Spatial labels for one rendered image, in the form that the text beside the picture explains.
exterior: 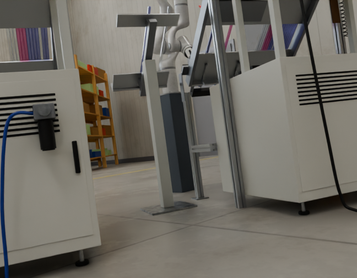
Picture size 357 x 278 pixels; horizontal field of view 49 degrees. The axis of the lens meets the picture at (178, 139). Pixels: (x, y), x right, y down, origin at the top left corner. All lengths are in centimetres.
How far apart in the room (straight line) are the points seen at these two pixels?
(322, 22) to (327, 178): 518
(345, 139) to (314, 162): 18
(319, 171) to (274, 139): 21
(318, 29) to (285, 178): 522
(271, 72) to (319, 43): 505
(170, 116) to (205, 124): 542
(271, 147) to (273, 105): 18
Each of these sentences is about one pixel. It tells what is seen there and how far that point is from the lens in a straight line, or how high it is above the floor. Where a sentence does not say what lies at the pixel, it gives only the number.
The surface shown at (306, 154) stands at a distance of 158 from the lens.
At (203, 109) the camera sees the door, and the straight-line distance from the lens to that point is 818.
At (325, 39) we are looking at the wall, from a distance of 660.
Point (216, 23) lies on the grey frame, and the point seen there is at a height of 89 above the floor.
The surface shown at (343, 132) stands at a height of 30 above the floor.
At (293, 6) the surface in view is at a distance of 246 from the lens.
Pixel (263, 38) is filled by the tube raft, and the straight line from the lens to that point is 247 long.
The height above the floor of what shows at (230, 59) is 81.
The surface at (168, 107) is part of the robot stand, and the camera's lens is 275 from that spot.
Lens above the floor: 35
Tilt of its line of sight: 1 degrees up
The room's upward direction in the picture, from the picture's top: 8 degrees counter-clockwise
